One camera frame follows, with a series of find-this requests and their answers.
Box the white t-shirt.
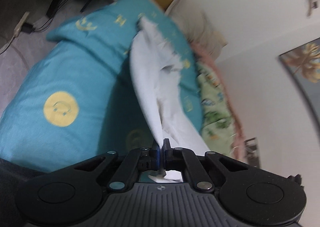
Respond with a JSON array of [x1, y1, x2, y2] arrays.
[[128, 15, 211, 184]]

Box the green cartoon blanket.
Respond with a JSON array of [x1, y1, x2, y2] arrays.
[[196, 61, 236, 157]]

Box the pink fuzzy blanket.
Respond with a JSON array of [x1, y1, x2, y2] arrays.
[[190, 42, 245, 162]]

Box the teal patterned bed sheet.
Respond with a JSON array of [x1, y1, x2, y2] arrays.
[[1, 0, 202, 172]]

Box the grey pillow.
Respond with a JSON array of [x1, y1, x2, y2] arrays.
[[165, 0, 228, 60]]

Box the white power strip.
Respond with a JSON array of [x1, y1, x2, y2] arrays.
[[13, 11, 30, 38]]

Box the wall painting with gold flower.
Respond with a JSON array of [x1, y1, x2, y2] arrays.
[[279, 38, 320, 122]]

